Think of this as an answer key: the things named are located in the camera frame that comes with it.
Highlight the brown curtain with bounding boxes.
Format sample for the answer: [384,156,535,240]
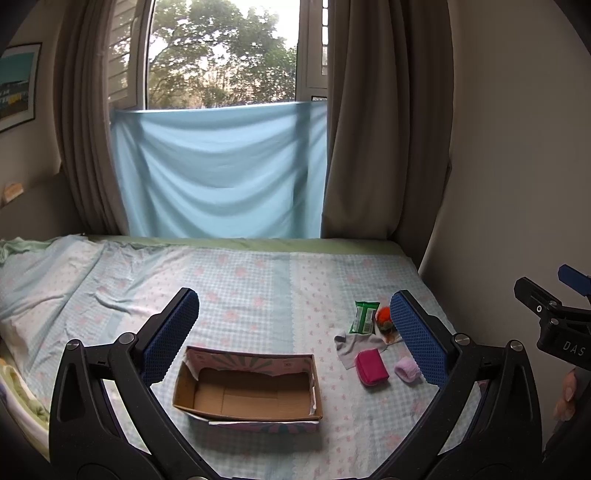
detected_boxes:
[53,1,155,235]
[322,1,454,265]

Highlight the person's right hand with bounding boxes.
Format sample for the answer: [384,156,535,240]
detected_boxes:
[554,370,577,422]

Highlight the framed wall picture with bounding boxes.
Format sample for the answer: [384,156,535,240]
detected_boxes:
[0,42,42,133]

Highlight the left brown curtain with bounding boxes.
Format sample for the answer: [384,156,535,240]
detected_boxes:
[53,1,155,235]

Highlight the magenta leather pouch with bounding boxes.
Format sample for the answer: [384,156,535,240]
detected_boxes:
[355,349,390,387]

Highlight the white paper towel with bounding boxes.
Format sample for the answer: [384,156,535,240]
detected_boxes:
[381,329,402,345]

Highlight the grey microfibre cloth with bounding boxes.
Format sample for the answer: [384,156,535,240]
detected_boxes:
[334,332,388,370]

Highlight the green patterned blanket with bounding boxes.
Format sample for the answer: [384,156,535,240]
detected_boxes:
[1,359,50,460]

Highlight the right brown curtain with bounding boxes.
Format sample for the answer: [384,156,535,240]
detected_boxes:
[322,1,454,265]

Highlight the window with white frame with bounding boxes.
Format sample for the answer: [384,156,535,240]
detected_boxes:
[107,1,329,110]

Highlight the checkered floral bed sheet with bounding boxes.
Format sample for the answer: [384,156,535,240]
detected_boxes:
[1,236,443,479]

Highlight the pink fluffy scrunchie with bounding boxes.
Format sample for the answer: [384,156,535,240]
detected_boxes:
[394,356,422,384]

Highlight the green mattress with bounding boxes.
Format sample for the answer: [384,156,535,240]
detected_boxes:
[87,235,405,256]

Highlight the green wet wipes pack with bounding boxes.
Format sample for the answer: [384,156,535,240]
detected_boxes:
[349,301,380,335]

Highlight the open cardboard box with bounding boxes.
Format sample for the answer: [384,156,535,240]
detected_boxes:
[172,346,324,434]

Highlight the orange fluffy pompom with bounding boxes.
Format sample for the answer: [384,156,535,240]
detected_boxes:
[376,306,396,334]

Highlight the light blue hanging cloth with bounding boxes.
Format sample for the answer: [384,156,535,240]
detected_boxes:
[111,101,327,239]

